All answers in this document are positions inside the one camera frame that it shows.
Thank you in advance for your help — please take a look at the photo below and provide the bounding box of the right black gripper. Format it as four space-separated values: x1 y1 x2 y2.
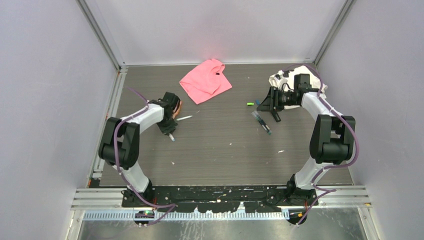
257 86 299 112

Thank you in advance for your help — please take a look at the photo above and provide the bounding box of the black pen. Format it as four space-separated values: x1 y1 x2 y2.
251 110 267 129

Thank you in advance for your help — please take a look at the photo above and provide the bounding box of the green gel pen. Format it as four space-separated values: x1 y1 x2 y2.
252 110 272 135

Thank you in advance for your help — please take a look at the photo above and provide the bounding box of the white blue marker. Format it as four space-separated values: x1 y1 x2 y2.
168 133 175 142

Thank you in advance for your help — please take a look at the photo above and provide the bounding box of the black green highlighter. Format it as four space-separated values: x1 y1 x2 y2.
270 111 281 123

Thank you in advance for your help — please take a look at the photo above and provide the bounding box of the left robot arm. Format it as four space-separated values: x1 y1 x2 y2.
98 92 182 207

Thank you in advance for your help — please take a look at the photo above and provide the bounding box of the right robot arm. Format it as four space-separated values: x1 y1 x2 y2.
256 73 356 205

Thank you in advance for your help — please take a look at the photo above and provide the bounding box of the white marker pen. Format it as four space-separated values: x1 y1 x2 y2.
176 115 193 121

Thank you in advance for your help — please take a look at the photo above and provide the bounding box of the white cloth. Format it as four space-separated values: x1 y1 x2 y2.
268 64 328 99

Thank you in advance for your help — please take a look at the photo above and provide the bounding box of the pink cloth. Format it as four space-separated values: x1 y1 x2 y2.
179 59 233 105

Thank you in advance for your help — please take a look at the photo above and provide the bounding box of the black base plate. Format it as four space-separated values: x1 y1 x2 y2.
121 185 319 215

